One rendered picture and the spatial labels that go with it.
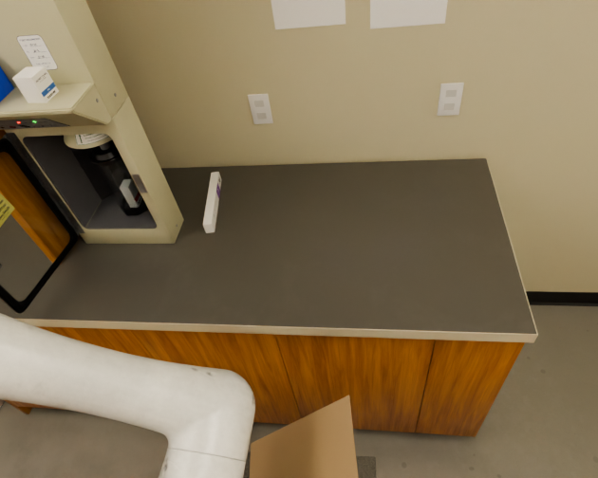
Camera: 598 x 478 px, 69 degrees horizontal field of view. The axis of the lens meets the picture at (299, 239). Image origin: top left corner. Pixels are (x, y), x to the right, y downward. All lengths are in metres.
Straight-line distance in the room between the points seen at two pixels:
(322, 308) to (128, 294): 0.59
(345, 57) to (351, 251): 0.60
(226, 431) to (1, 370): 0.33
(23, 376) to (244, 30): 1.12
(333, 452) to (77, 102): 0.89
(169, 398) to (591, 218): 1.75
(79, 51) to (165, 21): 0.44
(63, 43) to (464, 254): 1.14
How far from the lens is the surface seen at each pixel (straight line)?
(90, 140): 1.33
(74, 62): 1.17
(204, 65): 1.56
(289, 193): 1.54
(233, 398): 0.76
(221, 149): 1.72
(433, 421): 1.84
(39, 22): 1.16
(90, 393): 0.73
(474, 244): 1.38
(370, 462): 1.05
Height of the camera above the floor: 1.95
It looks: 47 degrees down
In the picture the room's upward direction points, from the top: 10 degrees counter-clockwise
